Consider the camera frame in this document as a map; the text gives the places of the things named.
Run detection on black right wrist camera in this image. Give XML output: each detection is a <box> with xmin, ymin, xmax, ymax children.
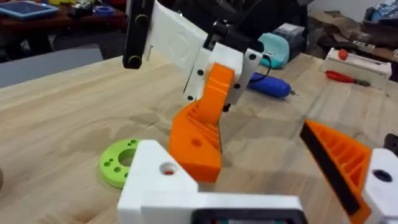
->
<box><xmin>211</xmin><ymin>20</ymin><xmax>264</xmax><ymax>54</ymax></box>

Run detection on orange ribbed wedge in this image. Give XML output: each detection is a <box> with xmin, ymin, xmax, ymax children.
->
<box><xmin>168</xmin><ymin>100</ymin><xmax>223</xmax><ymax>184</ymax></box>

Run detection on brown cardboard box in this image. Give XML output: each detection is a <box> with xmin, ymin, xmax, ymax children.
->
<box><xmin>307</xmin><ymin>9</ymin><xmax>373</xmax><ymax>46</ymax></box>

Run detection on white box with red knob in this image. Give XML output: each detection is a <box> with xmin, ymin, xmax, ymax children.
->
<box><xmin>321</xmin><ymin>47</ymin><xmax>393</xmax><ymax>90</ymax></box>

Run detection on teal rounded case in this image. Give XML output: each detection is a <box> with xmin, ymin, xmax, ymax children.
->
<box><xmin>257</xmin><ymin>32</ymin><xmax>290</xmax><ymax>70</ymax></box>

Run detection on red-handled pliers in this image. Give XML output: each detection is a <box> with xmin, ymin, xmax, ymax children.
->
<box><xmin>324</xmin><ymin>70</ymin><xmax>371</xmax><ymax>88</ymax></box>

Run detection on dark wooden side table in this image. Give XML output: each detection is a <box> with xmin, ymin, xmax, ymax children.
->
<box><xmin>0</xmin><ymin>7</ymin><xmax>127</xmax><ymax>34</ymax></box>

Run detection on black upright wrist plate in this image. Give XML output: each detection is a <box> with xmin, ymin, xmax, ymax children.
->
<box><xmin>122</xmin><ymin>0</ymin><xmax>155</xmax><ymax>70</ymax></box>

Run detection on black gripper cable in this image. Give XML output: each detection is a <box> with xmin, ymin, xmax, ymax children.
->
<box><xmin>248</xmin><ymin>54</ymin><xmax>272</xmax><ymax>84</ymax></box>

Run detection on green disc with holes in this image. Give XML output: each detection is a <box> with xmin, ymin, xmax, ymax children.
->
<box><xmin>98</xmin><ymin>138</ymin><xmax>141</xmax><ymax>190</ymax></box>

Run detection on blue tape roll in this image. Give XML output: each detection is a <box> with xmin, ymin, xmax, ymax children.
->
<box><xmin>92</xmin><ymin>5</ymin><xmax>116</xmax><ymax>17</ymax></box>

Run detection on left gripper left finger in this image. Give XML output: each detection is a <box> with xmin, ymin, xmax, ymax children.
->
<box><xmin>117</xmin><ymin>139</ymin><xmax>200</xmax><ymax>224</ymax></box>

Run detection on blue electric screwdriver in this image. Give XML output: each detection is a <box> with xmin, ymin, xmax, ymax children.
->
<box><xmin>248</xmin><ymin>72</ymin><xmax>298</xmax><ymax>100</ymax></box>

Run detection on blue flat tray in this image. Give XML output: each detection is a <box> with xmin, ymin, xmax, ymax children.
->
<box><xmin>0</xmin><ymin>1</ymin><xmax>60</xmax><ymax>20</ymax></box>

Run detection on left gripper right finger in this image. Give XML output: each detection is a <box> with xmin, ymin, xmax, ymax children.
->
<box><xmin>299</xmin><ymin>119</ymin><xmax>398</xmax><ymax>224</ymax></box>

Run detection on grey box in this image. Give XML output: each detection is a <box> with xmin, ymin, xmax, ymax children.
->
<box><xmin>272</xmin><ymin>22</ymin><xmax>306</xmax><ymax>53</ymax></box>

